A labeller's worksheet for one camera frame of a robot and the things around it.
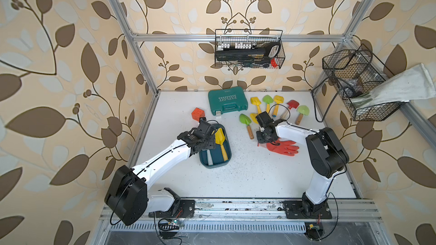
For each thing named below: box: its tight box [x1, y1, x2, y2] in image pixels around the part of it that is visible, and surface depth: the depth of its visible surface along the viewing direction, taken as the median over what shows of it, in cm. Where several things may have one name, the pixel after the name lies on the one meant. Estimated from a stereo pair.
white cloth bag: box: [350, 62, 436, 109], surface depth 60 cm
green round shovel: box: [239, 113, 255, 140], surface depth 104 cm
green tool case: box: [208, 86, 249, 117], surface depth 111 cm
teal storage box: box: [198, 124, 233, 169], surface depth 92 cm
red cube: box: [191, 107, 205, 122], surface depth 106 cm
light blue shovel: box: [206, 149, 214, 166], surface depth 89 cm
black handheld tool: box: [215, 41, 282, 62], surface depth 85 cm
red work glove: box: [257, 137, 300, 157], surface depth 93 cm
